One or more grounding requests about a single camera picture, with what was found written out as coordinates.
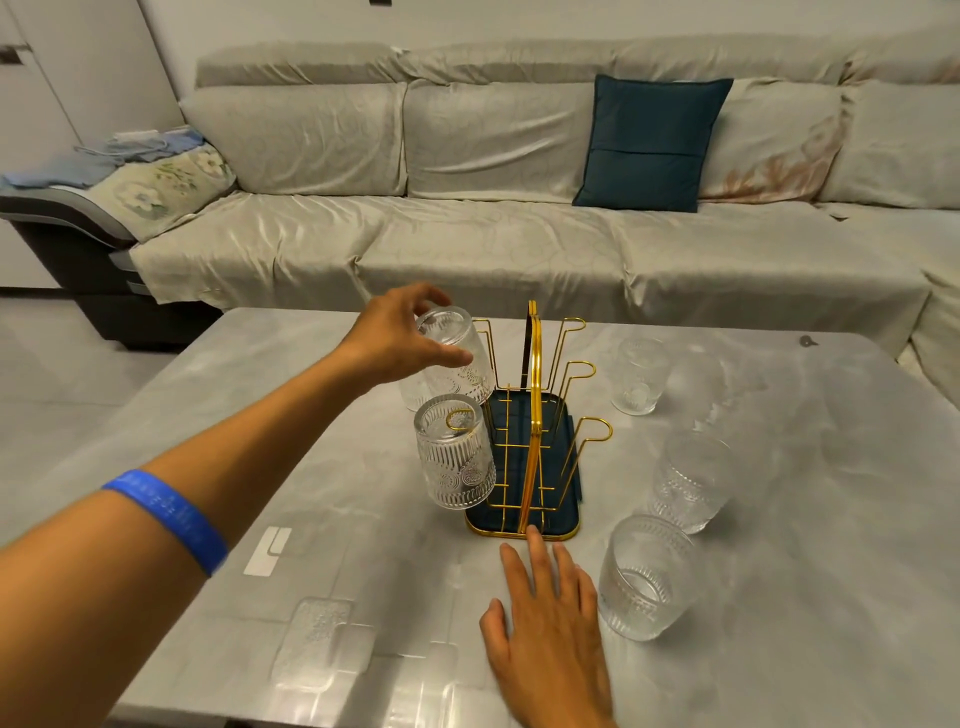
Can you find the dark teal cushion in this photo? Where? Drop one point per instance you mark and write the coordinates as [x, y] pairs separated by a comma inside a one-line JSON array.
[[649, 142]]

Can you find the pink floral sofa back cushion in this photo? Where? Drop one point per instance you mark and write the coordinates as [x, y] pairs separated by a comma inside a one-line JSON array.
[[780, 150]]

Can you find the person's left hand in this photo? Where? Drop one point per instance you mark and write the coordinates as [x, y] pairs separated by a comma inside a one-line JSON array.
[[382, 337]]

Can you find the pale floral cushion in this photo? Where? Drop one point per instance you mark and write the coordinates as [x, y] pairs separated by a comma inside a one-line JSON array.
[[150, 195]]

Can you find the person's left forearm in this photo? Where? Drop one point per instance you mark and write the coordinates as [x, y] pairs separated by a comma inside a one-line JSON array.
[[247, 457]]

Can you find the grey sofa back cushion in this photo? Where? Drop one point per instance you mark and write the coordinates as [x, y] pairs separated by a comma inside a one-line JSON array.
[[495, 142], [300, 139], [900, 146]]

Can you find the grey marble table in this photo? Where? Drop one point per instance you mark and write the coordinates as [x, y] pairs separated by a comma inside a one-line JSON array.
[[787, 562]]

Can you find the blue wristband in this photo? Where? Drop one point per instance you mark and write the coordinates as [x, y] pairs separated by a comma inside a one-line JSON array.
[[172, 514]]

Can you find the person's right hand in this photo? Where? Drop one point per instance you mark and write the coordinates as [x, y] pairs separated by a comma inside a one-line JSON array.
[[551, 660]]

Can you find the pile of blue clothes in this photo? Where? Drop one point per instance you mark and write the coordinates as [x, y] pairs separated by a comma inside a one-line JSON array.
[[75, 169]]

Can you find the grey covered sofa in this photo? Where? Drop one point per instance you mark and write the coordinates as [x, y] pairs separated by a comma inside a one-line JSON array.
[[487, 255]]

